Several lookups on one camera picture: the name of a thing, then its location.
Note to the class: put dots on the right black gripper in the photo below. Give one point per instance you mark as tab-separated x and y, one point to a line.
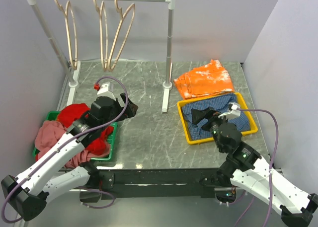
197	115

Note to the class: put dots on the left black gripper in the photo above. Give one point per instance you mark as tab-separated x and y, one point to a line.
130	111

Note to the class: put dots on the red t shirt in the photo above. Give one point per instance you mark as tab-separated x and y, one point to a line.
99	148

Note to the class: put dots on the wooden hanger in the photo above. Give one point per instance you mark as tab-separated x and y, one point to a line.
103	32
71	32
127	17

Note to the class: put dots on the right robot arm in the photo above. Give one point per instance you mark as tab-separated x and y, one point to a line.
247	169

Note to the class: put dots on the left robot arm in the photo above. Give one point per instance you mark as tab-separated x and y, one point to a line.
30	191

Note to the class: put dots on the orange white cloth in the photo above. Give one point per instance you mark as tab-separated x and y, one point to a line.
207	80

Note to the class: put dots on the yellow plastic tray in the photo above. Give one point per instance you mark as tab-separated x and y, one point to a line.
194	133

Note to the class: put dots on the black base bar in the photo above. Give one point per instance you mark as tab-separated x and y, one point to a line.
142	183

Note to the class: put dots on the green plastic tray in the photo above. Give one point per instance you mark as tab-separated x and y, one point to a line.
52	115

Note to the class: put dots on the pink cloth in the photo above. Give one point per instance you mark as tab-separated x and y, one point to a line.
48	135

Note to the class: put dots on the white clothes rack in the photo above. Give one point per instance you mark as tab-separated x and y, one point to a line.
73	75

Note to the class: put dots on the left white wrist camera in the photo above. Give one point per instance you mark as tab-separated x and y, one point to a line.
106	89

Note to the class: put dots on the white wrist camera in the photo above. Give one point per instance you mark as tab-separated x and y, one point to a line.
106	89
232	112

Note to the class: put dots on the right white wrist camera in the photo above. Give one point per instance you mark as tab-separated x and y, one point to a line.
232	112

